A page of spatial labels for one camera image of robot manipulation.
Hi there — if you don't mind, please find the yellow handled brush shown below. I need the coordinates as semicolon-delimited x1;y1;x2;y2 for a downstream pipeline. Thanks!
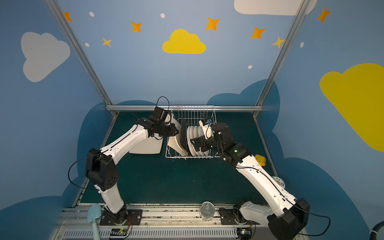
255;155;267;167

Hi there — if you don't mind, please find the left circuit board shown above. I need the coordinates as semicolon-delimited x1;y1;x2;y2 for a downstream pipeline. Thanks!
109;229;128;240

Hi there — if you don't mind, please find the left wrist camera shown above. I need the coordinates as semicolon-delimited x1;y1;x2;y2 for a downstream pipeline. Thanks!
153;106;172;124

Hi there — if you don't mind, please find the circuit board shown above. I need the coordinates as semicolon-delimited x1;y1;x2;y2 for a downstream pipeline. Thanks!
236;228;252;240
109;229;128;240

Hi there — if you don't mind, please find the white square plate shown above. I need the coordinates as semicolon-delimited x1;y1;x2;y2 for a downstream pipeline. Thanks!
168;117;188;158
129;137;163;155

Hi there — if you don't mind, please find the white wire dish rack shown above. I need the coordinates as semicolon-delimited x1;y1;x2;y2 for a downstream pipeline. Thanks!
165;110;219;160

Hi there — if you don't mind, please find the aluminium frame rail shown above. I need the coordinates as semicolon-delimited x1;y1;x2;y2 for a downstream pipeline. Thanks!
106;105;263;112

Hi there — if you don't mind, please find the right circuit board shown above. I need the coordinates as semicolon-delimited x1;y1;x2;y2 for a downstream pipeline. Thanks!
236;228;252;240

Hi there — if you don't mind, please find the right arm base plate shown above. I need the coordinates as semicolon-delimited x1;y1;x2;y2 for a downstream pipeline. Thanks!
218;208;259;225

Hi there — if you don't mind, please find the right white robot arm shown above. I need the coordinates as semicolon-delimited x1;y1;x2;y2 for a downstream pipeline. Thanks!
191;120;310;240

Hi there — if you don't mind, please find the white round plate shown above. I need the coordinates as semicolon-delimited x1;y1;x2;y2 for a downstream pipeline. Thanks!
187;126;197;157
192;126;201;156
200;125;212;156
194;126;205;156

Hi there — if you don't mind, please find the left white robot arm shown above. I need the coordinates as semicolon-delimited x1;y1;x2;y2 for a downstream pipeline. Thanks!
85;116;179;215

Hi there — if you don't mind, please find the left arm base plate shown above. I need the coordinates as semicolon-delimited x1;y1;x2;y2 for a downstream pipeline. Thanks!
100;209;143;226

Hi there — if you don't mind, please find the black square plate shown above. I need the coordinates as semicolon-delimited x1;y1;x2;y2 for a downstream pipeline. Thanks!
180;119;191;155

